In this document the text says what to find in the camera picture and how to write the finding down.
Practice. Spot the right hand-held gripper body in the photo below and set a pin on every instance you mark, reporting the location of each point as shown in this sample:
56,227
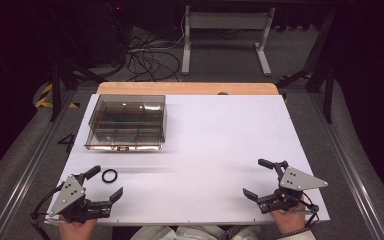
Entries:
296,186

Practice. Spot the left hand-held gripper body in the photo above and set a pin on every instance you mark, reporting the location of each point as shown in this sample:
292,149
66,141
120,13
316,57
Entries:
67,196

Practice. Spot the clear plastic compartment box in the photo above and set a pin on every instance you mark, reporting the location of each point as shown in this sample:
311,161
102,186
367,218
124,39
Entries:
126,121

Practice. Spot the person's left hand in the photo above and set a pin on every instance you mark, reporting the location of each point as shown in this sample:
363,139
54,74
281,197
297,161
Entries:
77,229

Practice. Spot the person's right hand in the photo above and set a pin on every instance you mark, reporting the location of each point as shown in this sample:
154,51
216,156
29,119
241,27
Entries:
288,221

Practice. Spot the white work board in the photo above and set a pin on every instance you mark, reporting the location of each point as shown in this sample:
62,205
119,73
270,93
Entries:
213,140

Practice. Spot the person's light clothing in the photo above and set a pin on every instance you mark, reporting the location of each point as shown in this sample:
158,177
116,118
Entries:
183,232

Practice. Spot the yellow black hazard tape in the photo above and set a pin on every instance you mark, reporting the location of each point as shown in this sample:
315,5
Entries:
44,97

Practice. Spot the black metal stand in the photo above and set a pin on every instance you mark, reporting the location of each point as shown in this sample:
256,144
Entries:
328,86
57,90

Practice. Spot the wooden table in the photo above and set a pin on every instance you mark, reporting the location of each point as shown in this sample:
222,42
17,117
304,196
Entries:
186,88

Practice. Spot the dark computer tower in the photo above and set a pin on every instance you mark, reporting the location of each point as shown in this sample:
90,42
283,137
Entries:
103,33

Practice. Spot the aluminium floor rail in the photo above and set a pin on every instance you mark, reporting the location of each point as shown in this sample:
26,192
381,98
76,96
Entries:
346,160
26,166

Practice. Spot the white metal desk frame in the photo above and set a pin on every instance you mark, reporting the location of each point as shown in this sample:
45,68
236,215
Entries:
226,20

